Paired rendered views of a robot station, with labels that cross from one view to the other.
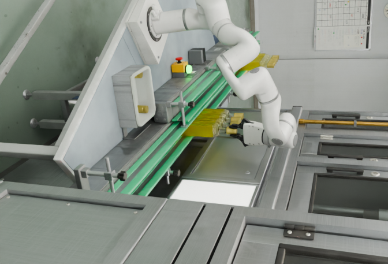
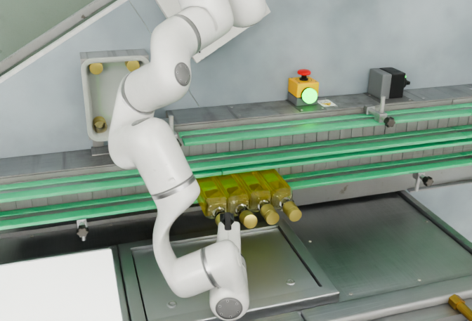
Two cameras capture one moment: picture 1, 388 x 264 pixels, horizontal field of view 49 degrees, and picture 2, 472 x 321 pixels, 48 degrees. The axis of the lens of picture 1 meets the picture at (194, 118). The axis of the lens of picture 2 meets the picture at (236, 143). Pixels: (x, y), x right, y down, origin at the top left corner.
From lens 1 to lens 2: 153 cm
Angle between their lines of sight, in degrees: 48
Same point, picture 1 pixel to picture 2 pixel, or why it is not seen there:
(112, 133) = (62, 132)
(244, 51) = (144, 76)
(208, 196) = (69, 291)
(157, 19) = not seen: outside the picture
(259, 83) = (127, 149)
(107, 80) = (64, 55)
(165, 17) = not seen: outside the picture
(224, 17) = (191, 3)
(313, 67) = not seen: outside the picture
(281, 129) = (180, 264)
